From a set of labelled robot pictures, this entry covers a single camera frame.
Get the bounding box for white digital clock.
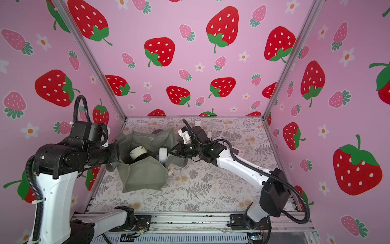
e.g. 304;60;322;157
158;147;168;166

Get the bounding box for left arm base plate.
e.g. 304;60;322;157
109;215;152;232

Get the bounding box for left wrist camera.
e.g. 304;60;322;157
70;121;109;146

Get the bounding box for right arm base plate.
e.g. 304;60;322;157
227;213;272;231

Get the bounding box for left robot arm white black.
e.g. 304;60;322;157
25;95;136;244

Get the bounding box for aluminium frame rail front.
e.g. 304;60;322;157
106;212;315;234

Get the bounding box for small black round clock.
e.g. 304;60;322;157
129;146;149;163

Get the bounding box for olive green canvas bag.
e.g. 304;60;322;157
106;129;188;193

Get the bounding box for beige striped small ball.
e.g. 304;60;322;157
167;166;174;176

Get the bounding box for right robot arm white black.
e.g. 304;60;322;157
169;120;310;229

